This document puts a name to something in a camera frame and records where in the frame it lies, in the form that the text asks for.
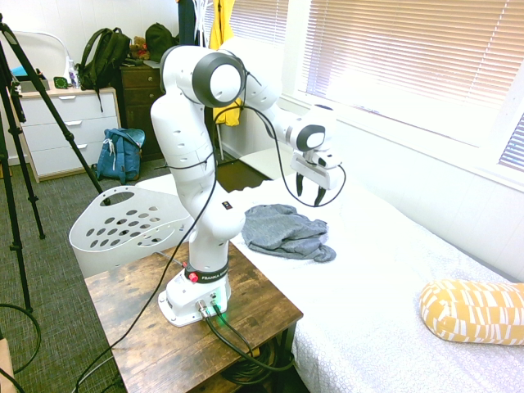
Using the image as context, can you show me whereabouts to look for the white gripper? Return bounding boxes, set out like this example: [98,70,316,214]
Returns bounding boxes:
[289,149,334,208]

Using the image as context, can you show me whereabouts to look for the grey garment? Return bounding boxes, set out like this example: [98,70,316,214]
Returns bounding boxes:
[241,203,338,264]

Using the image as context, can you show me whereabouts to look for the white perforated laundry basket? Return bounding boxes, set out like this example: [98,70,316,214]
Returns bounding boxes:
[68,185,196,279]

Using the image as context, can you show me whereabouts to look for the dark duffel bag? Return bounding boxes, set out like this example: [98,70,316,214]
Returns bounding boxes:
[144,21,180,64]

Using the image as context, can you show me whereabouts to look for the white bed mattress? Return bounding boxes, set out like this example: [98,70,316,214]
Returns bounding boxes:
[134,149,524,393]

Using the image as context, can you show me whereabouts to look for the wide window blinds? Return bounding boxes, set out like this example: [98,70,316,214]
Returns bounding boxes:
[297,0,524,126]

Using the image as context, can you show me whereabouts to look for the narrow window blinds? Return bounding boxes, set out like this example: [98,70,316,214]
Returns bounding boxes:
[228,0,290,47]

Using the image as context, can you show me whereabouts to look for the yellow hanging garment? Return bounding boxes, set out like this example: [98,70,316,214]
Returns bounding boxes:
[208,0,243,128]

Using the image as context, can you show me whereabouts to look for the dark wooden dresser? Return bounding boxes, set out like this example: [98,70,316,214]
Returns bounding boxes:
[119,61,173,163]

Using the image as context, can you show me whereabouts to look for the blue backpack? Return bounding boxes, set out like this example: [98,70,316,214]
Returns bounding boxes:
[94,127,147,186]

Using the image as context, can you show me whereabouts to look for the yellow white patterned pillow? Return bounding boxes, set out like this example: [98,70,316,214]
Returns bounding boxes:
[418,278,524,347]

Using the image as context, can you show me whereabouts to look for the dark navy hanging garment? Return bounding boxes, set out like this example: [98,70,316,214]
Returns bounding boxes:
[176,0,206,47]

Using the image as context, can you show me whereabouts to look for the window blinds beside pillow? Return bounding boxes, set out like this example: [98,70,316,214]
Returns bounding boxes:
[498,109,524,174]

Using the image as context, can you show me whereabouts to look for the rustic wooden side table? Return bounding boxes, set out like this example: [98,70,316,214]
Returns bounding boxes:
[84,241,305,393]

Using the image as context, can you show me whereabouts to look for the brown teddy bear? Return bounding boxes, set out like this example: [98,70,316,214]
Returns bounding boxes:
[129,35,151,62]

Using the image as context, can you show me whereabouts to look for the dark green backpack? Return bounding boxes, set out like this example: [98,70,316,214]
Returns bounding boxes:
[76,27,133,113]

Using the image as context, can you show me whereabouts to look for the white drawer dresser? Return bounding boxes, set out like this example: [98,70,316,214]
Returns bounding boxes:
[17,86,122,184]

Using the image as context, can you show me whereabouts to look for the white spray bottle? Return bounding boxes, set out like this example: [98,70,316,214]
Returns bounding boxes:
[66,56,82,89]

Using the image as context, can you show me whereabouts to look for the white desk lamp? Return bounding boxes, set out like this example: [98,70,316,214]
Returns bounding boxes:
[11,29,74,75]

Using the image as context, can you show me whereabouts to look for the grey box with teal item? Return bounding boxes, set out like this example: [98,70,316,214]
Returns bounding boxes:
[11,66,51,94]

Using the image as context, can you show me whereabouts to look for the light wooden board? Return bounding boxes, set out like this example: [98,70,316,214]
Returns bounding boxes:
[0,336,16,393]

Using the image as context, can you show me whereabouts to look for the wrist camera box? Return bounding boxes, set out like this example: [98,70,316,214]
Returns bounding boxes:
[311,148,345,169]

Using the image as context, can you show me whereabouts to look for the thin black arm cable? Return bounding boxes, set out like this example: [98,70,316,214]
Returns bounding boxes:
[75,48,348,393]

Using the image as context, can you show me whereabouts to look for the thick black base cables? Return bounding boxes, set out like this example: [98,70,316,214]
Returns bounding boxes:
[196,300,296,386]

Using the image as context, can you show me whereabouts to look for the black camera tripod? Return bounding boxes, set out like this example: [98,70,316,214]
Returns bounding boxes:
[0,11,106,314]

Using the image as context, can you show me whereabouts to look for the black floor cable loop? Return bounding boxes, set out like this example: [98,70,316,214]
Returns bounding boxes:
[0,301,43,393]

